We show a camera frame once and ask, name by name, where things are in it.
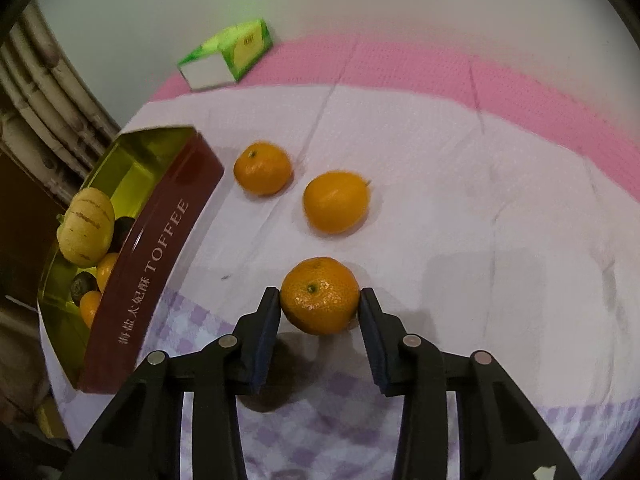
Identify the brown patterned curtain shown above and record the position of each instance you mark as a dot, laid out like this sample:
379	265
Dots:
45	95

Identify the brown wooden door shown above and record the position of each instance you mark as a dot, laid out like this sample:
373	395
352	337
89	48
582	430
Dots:
22	230

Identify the pink white checked cloth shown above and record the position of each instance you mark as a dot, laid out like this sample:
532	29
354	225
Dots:
475	210

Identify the red tin box gold inside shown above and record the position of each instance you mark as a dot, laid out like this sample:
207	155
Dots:
150	270

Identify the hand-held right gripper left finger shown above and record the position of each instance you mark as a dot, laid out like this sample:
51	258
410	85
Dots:
265	340

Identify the yellow striped pepino melon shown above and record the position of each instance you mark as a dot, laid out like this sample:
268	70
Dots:
85	227

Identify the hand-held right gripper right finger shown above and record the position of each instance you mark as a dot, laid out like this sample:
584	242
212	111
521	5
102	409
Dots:
375	340

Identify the orange tangerine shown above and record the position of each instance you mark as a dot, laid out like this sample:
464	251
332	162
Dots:
262	169
320	296
336	202
90	308
107	271

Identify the yellow box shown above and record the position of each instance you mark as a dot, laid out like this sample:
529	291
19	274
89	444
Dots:
50	419

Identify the green tissue box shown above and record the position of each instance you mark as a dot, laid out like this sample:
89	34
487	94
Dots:
235	52

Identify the dark brown round fruit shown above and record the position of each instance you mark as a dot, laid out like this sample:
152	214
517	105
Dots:
122	234
80	285

